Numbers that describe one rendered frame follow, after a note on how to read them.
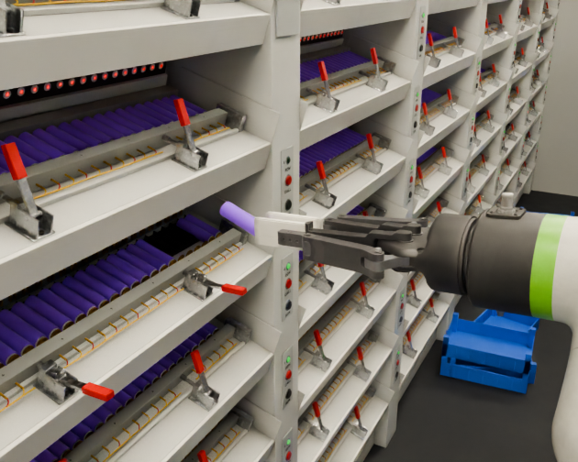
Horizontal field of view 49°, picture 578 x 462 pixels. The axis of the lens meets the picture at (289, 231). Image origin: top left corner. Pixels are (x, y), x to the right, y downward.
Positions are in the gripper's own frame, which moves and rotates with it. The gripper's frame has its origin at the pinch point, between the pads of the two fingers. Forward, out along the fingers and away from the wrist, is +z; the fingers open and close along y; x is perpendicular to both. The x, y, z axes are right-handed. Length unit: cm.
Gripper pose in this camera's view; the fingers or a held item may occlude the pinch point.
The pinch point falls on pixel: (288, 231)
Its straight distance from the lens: 69.8
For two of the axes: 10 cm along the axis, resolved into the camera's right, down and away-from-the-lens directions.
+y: -5.2, 2.7, -8.1
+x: 0.4, 9.6, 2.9
